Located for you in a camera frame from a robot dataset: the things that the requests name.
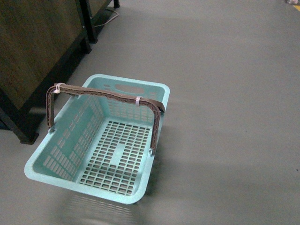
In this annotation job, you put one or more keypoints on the white zip tie left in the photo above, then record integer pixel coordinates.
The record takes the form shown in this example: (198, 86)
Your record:
(57, 88)

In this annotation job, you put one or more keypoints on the light blue plastic basket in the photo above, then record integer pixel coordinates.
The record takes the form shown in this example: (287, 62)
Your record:
(100, 146)

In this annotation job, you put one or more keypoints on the brown basket handle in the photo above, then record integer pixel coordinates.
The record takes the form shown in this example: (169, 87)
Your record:
(156, 106)

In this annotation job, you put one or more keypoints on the dark wooden display stand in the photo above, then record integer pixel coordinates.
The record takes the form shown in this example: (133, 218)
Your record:
(37, 39)

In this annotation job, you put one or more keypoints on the white zip tie right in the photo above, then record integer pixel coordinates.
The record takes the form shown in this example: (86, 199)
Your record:
(137, 101)

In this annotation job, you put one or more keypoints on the white zip tie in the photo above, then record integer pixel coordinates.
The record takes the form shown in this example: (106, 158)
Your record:
(137, 101)
(57, 88)

